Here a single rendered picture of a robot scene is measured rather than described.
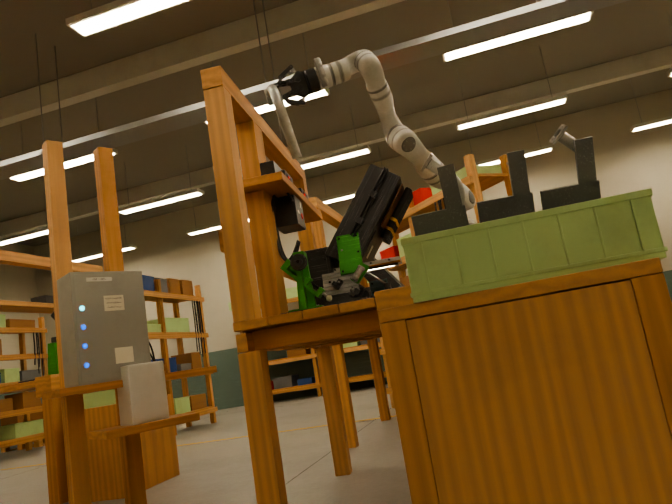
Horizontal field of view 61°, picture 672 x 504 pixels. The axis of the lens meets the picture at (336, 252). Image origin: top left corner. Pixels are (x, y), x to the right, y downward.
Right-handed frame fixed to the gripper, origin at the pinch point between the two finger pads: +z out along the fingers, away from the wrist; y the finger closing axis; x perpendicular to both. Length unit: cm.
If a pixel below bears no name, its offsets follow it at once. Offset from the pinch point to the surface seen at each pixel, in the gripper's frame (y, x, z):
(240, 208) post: -26, -48, 24
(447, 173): -43, 30, -35
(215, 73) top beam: 31, -58, 16
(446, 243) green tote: -61, 37, -26
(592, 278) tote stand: -79, 52, -52
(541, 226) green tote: -64, 44, -48
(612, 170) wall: -101, -864, -627
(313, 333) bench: -81, -41, 14
